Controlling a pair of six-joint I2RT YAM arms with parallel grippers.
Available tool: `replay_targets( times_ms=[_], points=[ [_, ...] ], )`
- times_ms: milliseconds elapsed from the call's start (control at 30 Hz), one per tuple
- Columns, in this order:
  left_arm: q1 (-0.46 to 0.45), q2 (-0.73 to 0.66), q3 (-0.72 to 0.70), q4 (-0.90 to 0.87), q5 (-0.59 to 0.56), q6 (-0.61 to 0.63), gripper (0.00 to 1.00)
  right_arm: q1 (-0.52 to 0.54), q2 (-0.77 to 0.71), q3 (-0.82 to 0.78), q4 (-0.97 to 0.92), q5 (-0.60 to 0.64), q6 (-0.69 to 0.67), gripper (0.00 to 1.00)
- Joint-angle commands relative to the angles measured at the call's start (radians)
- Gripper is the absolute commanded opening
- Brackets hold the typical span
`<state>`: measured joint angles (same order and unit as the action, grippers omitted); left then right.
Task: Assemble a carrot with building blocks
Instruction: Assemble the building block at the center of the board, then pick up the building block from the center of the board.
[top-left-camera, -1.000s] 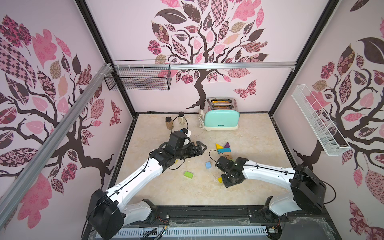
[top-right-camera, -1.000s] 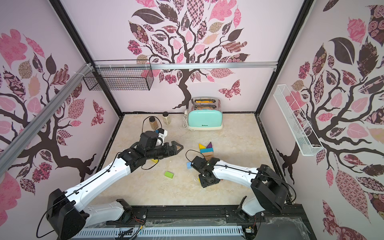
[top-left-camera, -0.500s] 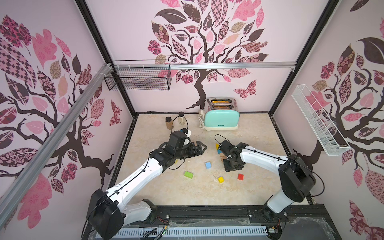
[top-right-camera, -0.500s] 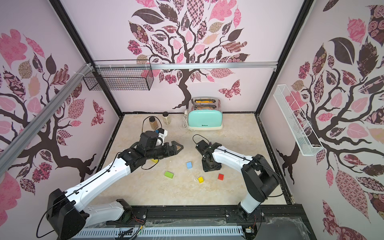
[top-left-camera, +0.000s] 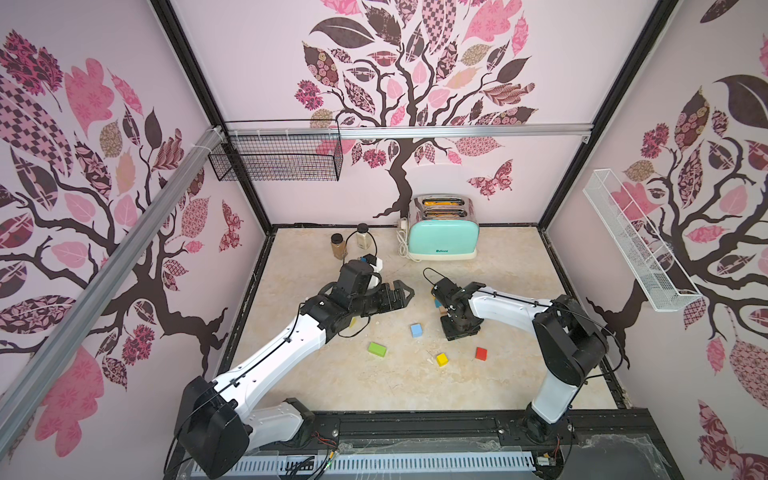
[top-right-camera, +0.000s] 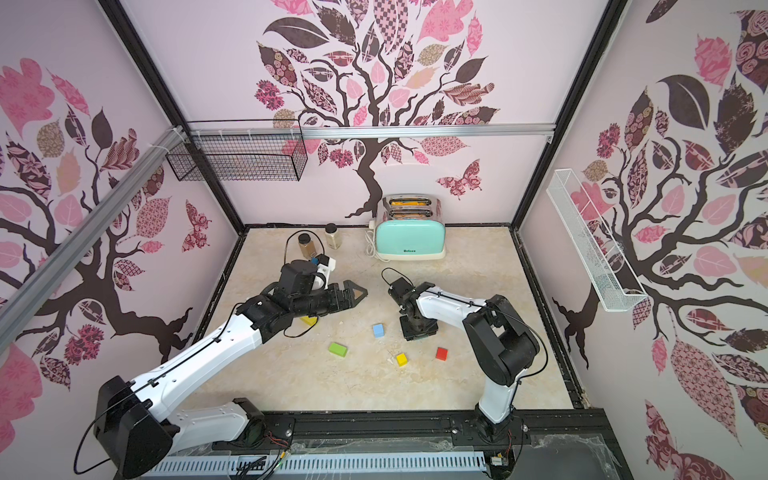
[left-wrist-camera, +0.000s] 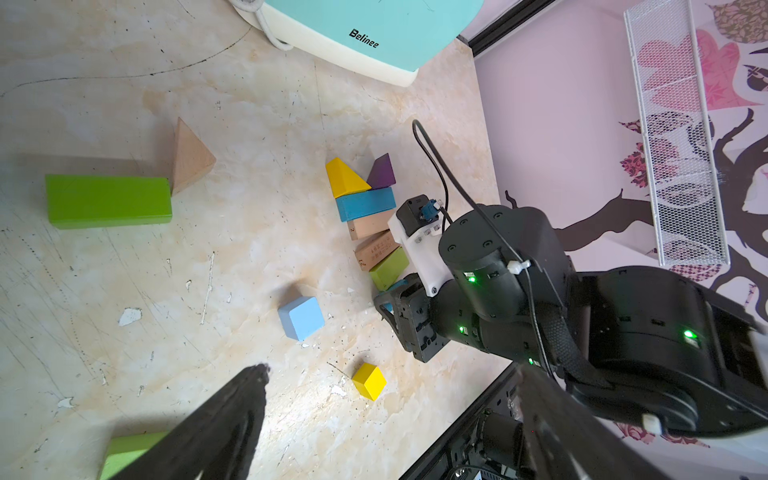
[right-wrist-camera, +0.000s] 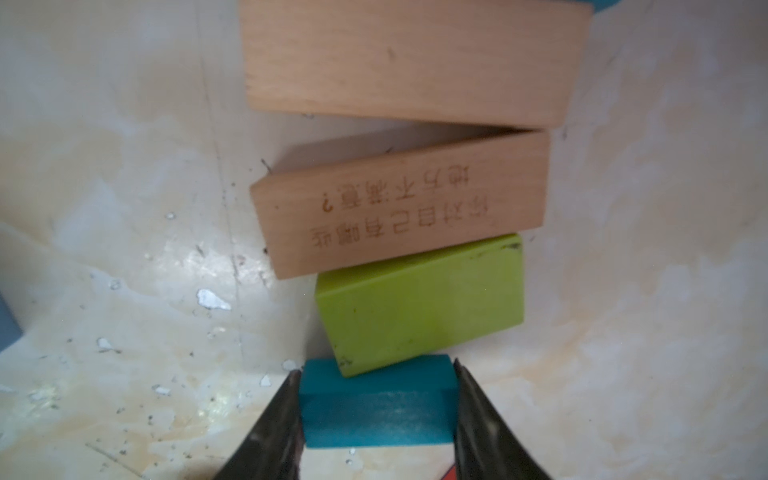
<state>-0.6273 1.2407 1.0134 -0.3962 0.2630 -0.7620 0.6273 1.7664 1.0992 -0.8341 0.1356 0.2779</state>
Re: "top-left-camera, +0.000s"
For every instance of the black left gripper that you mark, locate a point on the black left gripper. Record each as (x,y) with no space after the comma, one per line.
(398,302)

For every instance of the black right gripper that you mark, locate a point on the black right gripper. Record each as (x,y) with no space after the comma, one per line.
(453,315)

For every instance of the red cube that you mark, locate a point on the red cube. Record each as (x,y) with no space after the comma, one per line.
(481,353)

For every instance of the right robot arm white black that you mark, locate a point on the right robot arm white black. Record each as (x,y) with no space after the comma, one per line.
(571,344)

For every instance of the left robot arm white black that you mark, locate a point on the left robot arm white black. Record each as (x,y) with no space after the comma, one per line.
(220,420)

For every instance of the green block centre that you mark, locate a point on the green block centre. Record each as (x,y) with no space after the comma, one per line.
(377,349)

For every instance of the beige spice jar black lid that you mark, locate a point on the beige spice jar black lid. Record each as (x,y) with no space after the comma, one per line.
(362,236)

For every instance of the brown spice jar black lid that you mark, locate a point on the brown spice jar black lid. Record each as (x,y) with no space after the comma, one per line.
(338,246)

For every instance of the mint green toaster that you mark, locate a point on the mint green toaster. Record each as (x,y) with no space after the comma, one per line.
(442,227)

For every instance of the white cable duct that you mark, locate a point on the white cable duct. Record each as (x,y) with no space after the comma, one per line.
(388,464)

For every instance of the aluminium rail back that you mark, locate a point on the aluminium rail back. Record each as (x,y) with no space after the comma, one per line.
(360,133)

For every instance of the aluminium rail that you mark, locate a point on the aluminium rail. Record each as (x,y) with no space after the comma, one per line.
(360,133)
(27,391)

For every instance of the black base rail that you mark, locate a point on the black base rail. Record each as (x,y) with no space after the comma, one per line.
(508,427)

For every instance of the black wire basket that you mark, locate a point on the black wire basket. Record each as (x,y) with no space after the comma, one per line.
(280,150)

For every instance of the white wire shelf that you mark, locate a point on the white wire shelf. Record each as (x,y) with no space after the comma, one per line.
(624,208)

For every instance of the aluminium rail left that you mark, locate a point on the aluminium rail left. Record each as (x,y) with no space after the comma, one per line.
(27,391)

